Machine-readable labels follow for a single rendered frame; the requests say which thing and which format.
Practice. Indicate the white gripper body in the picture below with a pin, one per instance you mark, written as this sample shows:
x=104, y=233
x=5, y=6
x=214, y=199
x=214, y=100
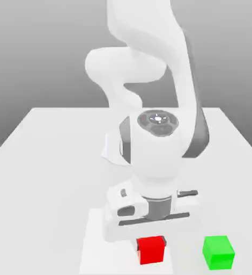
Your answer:
x=126, y=231

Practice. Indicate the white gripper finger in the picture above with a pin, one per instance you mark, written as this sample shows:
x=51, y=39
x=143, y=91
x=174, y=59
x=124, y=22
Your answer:
x=137, y=245
x=164, y=241

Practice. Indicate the small red cube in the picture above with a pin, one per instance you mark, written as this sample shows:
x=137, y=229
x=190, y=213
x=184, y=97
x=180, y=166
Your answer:
x=151, y=251

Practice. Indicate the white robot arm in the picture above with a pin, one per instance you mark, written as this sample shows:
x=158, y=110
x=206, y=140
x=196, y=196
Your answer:
x=156, y=154

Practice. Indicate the small green cube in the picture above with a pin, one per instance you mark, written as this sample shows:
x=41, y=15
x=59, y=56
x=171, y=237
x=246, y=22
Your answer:
x=218, y=252

